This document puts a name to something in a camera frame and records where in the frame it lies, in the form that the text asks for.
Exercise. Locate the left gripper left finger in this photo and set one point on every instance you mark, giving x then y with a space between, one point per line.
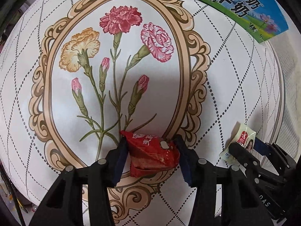
115 162

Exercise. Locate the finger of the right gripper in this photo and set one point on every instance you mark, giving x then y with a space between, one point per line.
245 158
261 147

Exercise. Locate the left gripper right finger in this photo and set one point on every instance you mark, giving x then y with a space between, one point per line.
224 196

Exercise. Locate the small girl picture packet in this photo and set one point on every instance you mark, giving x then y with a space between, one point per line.
243 135

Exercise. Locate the small red snack packet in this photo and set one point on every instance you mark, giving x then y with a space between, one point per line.
150 154

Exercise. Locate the blue milk cardboard box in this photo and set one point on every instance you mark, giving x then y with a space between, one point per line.
263 19

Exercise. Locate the white floral quilted bedspread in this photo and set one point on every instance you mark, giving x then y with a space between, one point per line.
77 74

